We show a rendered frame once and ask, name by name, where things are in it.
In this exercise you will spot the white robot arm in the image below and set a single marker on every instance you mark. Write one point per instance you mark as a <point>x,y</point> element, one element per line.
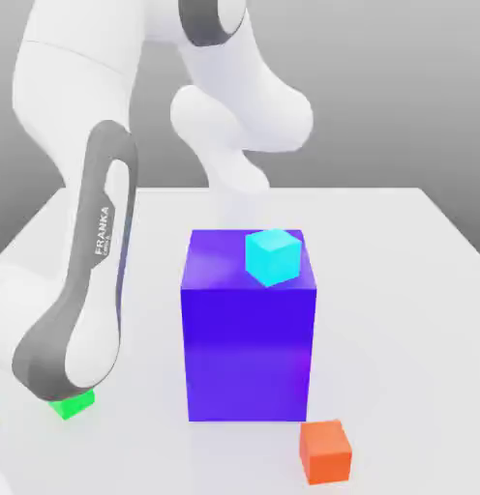
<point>69,96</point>

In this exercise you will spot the small green cube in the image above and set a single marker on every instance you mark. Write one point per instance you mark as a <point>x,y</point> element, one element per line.
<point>73,406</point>

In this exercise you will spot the small cyan cube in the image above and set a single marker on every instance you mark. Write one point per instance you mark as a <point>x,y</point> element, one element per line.
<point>273,257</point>

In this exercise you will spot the large blue box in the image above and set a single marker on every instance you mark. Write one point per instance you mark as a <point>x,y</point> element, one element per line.
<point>247,348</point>

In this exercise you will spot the small orange cube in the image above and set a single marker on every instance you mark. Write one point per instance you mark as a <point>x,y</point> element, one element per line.
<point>327,454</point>

